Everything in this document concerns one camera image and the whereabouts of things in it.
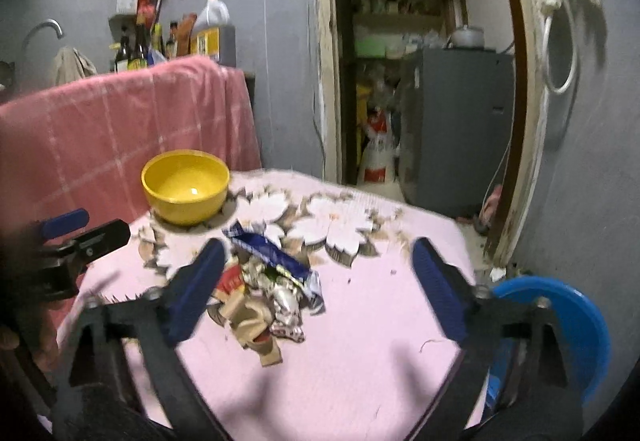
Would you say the white sack with red print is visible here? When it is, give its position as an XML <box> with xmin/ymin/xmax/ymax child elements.
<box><xmin>361</xmin><ymin>108</ymin><xmax>401</xmax><ymax>184</ymax></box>

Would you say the silver foil wrapper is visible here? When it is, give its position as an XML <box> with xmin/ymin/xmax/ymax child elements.
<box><xmin>270</xmin><ymin>281</ymin><xmax>306</xmax><ymax>343</ymax></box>

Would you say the beige rag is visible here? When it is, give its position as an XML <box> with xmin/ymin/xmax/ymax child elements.
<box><xmin>52</xmin><ymin>46</ymin><xmax>98</xmax><ymax>84</ymax></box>

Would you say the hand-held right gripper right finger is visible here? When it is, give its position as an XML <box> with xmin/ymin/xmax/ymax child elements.
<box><xmin>410</xmin><ymin>237</ymin><xmax>586</xmax><ymax>441</ymax></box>

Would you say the yellow bag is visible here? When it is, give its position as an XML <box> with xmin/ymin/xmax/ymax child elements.
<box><xmin>356</xmin><ymin>81</ymin><xmax>374</xmax><ymax>157</ymax></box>

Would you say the large oil jug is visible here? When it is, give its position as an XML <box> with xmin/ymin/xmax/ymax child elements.
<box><xmin>190</xmin><ymin>0</ymin><xmax>237</xmax><ymax>67</ymax></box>

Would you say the orange brown pouch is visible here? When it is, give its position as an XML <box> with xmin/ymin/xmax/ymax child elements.
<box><xmin>176</xmin><ymin>12</ymin><xmax>198</xmax><ymax>57</ymax></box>

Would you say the yellow bowl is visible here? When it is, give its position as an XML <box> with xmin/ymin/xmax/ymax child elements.
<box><xmin>141</xmin><ymin>150</ymin><xmax>231</xmax><ymax>227</ymax></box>

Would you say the small brown bottle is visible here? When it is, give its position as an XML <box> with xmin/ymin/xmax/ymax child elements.
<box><xmin>165</xmin><ymin>21</ymin><xmax>180</xmax><ymax>59</ymax></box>

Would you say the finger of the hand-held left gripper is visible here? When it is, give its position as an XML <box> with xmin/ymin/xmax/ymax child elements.
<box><xmin>56</xmin><ymin>220</ymin><xmax>132</xmax><ymax>267</ymax></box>
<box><xmin>40</xmin><ymin>208</ymin><xmax>91</xmax><ymax>242</ymax></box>

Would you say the metal faucet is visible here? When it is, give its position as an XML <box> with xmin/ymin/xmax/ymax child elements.
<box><xmin>22</xmin><ymin>18</ymin><xmax>66</xmax><ymax>47</ymax></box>

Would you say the pink floral tablecloth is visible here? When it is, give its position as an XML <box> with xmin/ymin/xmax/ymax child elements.
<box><xmin>55</xmin><ymin>168</ymin><xmax>488</xmax><ymax>429</ymax></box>

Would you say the pink checked cloth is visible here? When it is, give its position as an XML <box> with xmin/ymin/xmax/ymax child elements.
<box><xmin>0</xmin><ymin>55</ymin><xmax>263</xmax><ymax>242</ymax></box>

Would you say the blue plastic basin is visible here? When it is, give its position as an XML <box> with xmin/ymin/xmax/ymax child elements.
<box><xmin>487</xmin><ymin>276</ymin><xmax>612</xmax><ymax>414</ymax></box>

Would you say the blue snack wrapper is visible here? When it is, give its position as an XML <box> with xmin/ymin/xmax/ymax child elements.
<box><xmin>222</xmin><ymin>221</ymin><xmax>326</xmax><ymax>314</ymax></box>

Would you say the green plastic container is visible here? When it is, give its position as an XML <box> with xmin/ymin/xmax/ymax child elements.
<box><xmin>356</xmin><ymin>35</ymin><xmax>406</xmax><ymax>58</ymax></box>

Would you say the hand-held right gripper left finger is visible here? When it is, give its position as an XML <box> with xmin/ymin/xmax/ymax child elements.
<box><xmin>52</xmin><ymin>237</ymin><xmax>228</xmax><ymax>441</ymax></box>

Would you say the red snack packet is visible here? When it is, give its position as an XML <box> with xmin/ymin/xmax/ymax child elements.
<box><xmin>215</xmin><ymin>266</ymin><xmax>247</xmax><ymax>303</ymax></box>

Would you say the dark glass bottle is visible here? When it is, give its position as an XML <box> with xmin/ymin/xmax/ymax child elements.
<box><xmin>114</xmin><ymin>36</ymin><xmax>132</xmax><ymax>73</ymax></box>

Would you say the dark wooden door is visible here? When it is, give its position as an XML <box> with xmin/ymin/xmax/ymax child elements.
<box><xmin>330</xmin><ymin>0</ymin><xmax>360</xmax><ymax>182</ymax></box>

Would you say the dark sauce bottle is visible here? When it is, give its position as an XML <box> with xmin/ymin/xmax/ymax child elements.
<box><xmin>129</xmin><ymin>24</ymin><xmax>151</xmax><ymax>71</ymax></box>

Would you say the person's left hand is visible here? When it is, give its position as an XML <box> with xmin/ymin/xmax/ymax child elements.
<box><xmin>0</xmin><ymin>306</ymin><xmax>63</xmax><ymax>372</ymax></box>

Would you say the grey refrigerator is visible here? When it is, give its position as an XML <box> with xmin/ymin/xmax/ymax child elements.
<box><xmin>400</xmin><ymin>46</ymin><xmax>516</xmax><ymax>219</ymax></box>

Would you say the tan paper wrapper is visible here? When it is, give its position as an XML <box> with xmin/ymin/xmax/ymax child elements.
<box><xmin>222</xmin><ymin>293</ymin><xmax>284</xmax><ymax>367</ymax></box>

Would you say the metal pot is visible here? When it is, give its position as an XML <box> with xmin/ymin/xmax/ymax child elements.
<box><xmin>450</xmin><ymin>24</ymin><xmax>485</xmax><ymax>49</ymax></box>

